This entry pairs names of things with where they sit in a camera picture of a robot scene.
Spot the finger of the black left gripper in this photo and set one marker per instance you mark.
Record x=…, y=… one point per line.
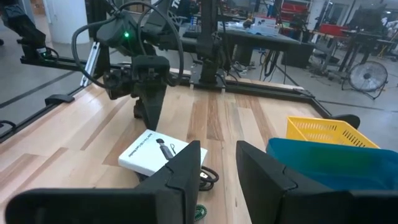
x=138, y=110
x=152, y=105

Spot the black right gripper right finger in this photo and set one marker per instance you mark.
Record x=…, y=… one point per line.
x=264, y=186

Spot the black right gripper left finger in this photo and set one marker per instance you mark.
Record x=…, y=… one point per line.
x=174, y=186

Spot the white product box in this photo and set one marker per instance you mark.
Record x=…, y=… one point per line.
x=146, y=152

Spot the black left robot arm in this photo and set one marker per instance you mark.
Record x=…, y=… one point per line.
x=206, y=37

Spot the teal plastic bin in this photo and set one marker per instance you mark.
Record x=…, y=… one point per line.
x=326, y=165

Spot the red plastic bin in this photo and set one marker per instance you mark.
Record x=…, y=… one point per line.
x=334, y=29

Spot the silver aluminium extrusion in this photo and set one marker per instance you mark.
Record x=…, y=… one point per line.
x=91, y=62

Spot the yellow plastic basket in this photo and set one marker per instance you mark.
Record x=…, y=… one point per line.
x=311, y=127

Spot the black table clamp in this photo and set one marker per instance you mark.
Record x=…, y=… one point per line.
x=59, y=99

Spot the white building column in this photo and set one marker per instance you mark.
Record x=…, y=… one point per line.
x=66, y=21

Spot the grey desk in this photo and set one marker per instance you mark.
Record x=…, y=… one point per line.
x=264, y=39

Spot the white cardboard box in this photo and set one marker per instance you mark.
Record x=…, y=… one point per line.
x=265, y=26

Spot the black floor fan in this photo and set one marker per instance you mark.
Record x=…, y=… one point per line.
x=368, y=76

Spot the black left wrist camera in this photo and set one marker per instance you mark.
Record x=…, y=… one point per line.
x=118, y=34

